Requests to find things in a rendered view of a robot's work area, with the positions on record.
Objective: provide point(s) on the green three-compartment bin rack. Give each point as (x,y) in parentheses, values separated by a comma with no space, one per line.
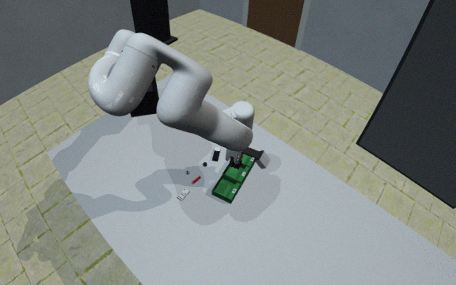
(232,179)

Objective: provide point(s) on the white domino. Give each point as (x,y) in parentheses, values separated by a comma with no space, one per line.
(183,194)

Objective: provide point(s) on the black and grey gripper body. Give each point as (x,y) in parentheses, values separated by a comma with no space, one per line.
(236,155)

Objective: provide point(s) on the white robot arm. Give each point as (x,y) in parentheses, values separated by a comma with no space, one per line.
(119,90)

